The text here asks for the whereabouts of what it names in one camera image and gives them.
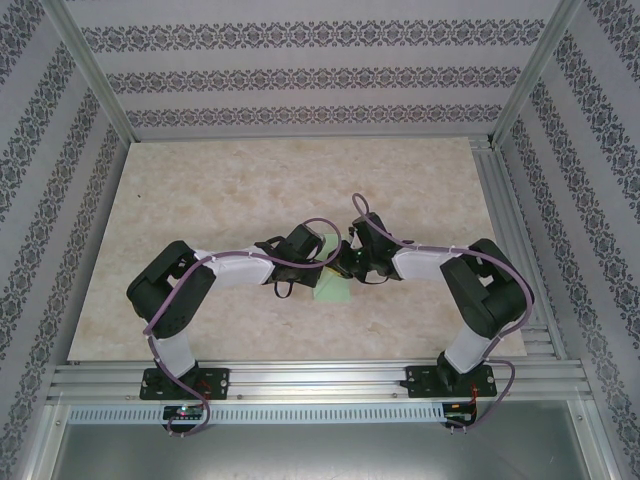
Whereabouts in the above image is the small circuit board green light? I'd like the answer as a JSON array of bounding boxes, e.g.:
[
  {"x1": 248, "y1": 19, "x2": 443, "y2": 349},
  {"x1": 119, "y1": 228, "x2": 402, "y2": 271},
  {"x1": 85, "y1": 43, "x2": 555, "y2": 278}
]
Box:
[{"x1": 163, "y1": 405, "x2": 204, "y2": 420}]

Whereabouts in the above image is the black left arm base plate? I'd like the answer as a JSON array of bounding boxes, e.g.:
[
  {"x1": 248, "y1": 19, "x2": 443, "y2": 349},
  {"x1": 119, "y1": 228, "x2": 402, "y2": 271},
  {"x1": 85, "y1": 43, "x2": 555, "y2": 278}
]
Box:
[{"x1": 138, "y1": 367, "x2": 231, "y2": 401}]

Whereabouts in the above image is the slotted grey cable duct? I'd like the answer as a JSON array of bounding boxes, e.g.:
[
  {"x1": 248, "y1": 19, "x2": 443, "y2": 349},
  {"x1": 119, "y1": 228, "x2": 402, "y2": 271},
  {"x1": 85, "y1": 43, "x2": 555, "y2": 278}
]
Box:
[{"x1": 67, "y1": 403, "x2": 446, "y2": 425}]

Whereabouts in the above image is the light green paper sheet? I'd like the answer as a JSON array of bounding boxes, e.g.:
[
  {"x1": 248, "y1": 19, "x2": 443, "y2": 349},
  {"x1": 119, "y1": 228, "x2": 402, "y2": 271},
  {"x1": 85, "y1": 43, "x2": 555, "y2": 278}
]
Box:
[{"x1": 311, "y1": 232, "x2": 354, "y2": 304}]

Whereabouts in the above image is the aluminium side rail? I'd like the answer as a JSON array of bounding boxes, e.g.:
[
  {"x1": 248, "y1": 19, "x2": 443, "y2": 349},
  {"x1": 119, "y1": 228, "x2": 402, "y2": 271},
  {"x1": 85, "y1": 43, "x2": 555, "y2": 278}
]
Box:
[{"x1": 469, "y1": 137, "x2": 569, "y2": 361}]

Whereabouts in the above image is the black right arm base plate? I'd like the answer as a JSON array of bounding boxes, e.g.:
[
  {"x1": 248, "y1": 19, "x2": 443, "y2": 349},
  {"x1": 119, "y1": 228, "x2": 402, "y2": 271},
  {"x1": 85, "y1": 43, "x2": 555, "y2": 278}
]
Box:
[{"x1": 405, "y1": 364, "x2": 499, "y2": 400}]

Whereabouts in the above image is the grey metal panel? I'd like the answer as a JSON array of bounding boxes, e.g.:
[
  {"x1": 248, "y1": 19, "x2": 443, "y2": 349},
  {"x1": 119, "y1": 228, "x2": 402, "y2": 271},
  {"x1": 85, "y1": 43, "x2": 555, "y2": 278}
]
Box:
[{"x1": 49, "y1": 422, "x2": 614, "y2": 480}]

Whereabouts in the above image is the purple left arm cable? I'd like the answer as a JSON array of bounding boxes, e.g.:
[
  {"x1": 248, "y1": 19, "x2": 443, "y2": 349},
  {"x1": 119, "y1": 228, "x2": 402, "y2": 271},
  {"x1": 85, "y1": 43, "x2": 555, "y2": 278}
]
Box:
[{"x1": 143, "y1": 215, "x2": 349, "y2": 439}]

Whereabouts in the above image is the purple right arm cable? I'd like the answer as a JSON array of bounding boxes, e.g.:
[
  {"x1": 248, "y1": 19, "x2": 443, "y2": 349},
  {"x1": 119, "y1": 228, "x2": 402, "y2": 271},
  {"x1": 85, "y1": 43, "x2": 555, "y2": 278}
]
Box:
[{"x1": 353, "y1": 193, "x2": 532, "y2": 437}]

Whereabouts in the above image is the aluminium frame post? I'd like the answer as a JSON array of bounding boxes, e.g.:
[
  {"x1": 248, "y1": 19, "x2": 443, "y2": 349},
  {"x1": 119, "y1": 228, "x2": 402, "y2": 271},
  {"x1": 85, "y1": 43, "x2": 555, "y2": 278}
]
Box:
[
  {"x1": 487, "y1": 0, "x2": 586, "y2": 149},
  {"x1": 47, "y1": 0, "x2": 136, "y2": 144}
]

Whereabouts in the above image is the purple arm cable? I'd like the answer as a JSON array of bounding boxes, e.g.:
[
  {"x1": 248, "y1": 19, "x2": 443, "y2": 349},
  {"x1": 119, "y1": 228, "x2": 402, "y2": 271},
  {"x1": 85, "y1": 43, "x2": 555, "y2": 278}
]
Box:
[
  {"x1": 143, "y1": 215, "x2": 349, "y2": 439},
  {"x1": 353, "y1": 193, "x2": 532, "y2": 437}
]

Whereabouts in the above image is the long aluminium mounting rail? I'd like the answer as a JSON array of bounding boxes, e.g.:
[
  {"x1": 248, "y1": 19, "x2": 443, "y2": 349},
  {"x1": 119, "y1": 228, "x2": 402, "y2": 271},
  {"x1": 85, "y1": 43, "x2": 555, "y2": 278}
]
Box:
[{"x1": 47, "y1": 358, "x2": 594, "y2": 401}]

